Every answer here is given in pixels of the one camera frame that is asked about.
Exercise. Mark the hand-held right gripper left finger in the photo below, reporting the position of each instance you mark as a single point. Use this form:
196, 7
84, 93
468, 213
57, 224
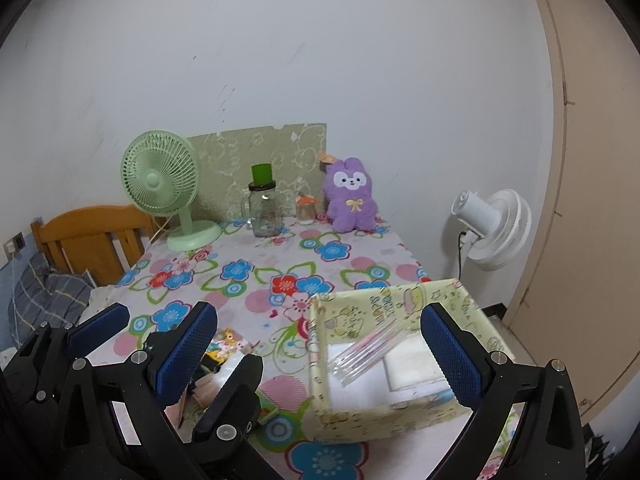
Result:
186, 355

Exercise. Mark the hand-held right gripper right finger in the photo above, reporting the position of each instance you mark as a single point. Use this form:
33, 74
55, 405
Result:
450, 360

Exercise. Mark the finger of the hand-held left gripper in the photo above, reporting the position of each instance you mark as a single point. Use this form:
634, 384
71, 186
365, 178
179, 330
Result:
232, 397
97, 328

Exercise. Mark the cartoon printed tissue pack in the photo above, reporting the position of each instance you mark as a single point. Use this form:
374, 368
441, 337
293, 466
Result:
230, 346

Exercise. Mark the yellow printed storage box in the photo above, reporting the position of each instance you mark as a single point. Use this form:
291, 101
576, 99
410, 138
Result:
360, 422

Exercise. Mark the white folded cloth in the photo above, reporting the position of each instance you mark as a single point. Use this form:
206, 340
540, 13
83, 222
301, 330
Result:
412, 365

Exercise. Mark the grey plaid pillow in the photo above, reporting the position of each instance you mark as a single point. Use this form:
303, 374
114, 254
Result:
50, 290

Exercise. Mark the clear pack of pens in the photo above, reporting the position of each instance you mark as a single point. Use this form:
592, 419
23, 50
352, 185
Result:
362, 355

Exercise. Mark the white circulation fan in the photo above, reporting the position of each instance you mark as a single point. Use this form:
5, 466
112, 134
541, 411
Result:
492, 230

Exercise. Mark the glass jar mug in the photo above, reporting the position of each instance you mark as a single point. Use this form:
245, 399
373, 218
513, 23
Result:
264, 212

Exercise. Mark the green table fan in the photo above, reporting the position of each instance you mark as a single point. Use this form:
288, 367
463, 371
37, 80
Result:
157, 175

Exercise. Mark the purple plush bunny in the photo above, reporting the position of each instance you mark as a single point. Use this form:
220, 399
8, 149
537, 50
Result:
350, 205

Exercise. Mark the cotton swab container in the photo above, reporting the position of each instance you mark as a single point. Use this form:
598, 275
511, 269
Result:
305, 210

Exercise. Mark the green plastic cup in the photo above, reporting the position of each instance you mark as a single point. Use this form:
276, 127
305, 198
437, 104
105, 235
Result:
261, 174

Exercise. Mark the green patterned board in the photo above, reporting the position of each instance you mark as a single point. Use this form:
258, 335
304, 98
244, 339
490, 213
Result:
235, 160

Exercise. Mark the beige door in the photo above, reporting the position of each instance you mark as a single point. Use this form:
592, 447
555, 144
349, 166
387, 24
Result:
595, 185

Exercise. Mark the wall socket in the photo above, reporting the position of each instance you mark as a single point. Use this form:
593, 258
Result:
14, 246

